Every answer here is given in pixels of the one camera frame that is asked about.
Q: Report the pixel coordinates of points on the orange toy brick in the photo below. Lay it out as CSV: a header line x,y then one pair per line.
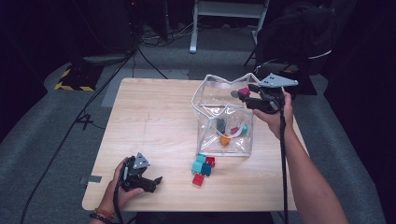
x,y
224,140

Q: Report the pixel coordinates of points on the grey stand base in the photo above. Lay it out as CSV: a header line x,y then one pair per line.
x,y
104,59

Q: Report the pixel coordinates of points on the pile of toy bricks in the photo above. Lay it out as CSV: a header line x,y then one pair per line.
x,y
196,167

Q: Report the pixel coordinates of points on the clear plastic bag white trim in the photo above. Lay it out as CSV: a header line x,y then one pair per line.
x,y
211,93

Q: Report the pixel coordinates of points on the long dark blue toy brick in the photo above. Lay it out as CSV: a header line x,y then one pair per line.
x,y
220,125

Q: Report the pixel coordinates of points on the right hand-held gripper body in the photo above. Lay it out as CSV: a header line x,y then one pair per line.
x,y
271,102

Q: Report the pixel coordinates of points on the grey tape strip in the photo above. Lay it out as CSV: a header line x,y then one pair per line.
x,y
91,179

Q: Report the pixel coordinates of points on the dark cloth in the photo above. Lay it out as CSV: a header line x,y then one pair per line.
x,y
295,34

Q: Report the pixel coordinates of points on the yellow black striped base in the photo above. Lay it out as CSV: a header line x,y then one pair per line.
x,y
81,79

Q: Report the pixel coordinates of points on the white metal stand frame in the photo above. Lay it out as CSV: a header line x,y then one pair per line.
x,y
193,31

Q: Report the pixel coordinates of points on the teal toy brick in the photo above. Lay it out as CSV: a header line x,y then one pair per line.
x,y
245,129

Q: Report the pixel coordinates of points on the person's left hand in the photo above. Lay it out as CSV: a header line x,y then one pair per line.
x,y
112,197

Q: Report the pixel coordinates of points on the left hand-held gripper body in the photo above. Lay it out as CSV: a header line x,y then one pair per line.
x,y
130,179

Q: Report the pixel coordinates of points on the magenta toy brick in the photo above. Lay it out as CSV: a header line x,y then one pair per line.
x,y
244,91

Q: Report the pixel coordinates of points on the person's right hand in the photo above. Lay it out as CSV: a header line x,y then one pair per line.
x,y
281,123

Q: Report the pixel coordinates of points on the pinkish red toy brick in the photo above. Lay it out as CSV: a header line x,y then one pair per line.
x,y
234,130

